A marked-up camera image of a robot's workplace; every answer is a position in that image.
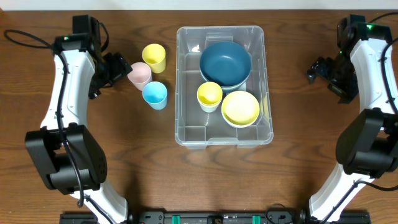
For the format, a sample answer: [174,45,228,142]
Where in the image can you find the white small bowl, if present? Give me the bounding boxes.
[222,113,258,128]

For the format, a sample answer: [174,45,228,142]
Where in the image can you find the cream white cup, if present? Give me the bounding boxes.
[199,101,221,113]

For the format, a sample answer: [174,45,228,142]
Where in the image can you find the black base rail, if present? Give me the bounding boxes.
[59,208,372,224]

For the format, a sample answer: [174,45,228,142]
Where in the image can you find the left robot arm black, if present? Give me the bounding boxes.
[25,15,132,223]

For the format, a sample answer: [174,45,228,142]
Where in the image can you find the yellow cup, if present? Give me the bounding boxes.
[197,82,223,105]
[142,44,166,73]

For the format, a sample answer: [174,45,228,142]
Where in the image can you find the pink cup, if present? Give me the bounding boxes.
[127,62,152,91]

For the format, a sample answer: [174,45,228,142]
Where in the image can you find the dark blue bowl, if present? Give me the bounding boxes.
[200,41,252,75]
[201,73,249,92]

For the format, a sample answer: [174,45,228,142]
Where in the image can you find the blue cup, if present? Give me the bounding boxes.
[142,82,168,110]

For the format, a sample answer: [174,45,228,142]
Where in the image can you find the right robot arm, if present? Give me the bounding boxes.
[298,14,397,223]

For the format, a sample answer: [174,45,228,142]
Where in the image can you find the clear plastic storage container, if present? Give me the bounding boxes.
[175,26,274,149]

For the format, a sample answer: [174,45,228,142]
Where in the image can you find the yellow small bowl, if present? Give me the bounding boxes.
[221,91,260,124]

